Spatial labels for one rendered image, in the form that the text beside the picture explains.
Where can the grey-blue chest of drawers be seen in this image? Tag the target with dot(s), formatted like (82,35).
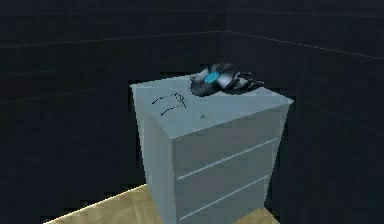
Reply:
(220,160)

